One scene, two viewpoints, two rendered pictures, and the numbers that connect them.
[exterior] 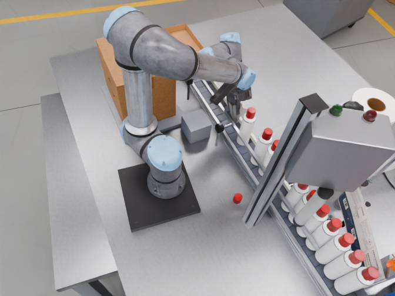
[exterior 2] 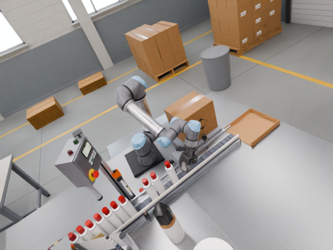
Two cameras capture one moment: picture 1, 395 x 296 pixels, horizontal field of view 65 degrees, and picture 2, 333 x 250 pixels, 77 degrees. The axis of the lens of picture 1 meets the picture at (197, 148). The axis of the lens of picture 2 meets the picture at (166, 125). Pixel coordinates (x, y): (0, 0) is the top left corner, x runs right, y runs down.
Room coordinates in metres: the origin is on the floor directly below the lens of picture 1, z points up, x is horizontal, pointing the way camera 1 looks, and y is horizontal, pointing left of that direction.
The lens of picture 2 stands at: (1.05, -1.04, 2.04)
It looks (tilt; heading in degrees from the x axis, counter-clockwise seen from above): 38 degrees down; 101
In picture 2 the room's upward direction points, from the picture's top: 22 degrees counter-clockwise
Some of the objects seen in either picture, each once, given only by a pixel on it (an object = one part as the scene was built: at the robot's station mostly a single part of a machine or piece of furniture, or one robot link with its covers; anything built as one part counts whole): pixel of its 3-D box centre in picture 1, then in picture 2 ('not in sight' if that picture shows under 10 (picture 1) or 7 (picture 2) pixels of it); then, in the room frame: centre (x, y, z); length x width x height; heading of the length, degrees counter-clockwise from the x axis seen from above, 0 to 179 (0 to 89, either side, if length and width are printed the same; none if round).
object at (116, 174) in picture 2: not in sight; (127, 190); (0.53, -0.29, 1.04); 0.10 x 0.04 x 0.33; 121
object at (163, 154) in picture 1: (164, 157); (140, 143); (0.59, 0.11, 1.02); 0.13 x 0.12 x 0.14; 47
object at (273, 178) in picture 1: (271, 180); (108, 172); (0.46, -0.23, 1.16); 0.04 x 0.04 x 0.67; 31
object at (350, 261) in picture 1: (344, 263); (88, 235); (0.29, -0.49, 0.98); 0.05 x 0.05 x 0.20
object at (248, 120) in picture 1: (246, 126); (171, 172); (0.80, -0.19, 0.98); 0.05 x 0.05 x 0.20
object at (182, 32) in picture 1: (175, 46); (250, 125); (1.42, 0.18, 0.85); 0.30 x 0.26 x 0.04; 31
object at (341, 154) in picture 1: (332, 149); (81, 161); (0.43, -0.31, 1.38); 0.17 x 0.10 x 0.19; 86
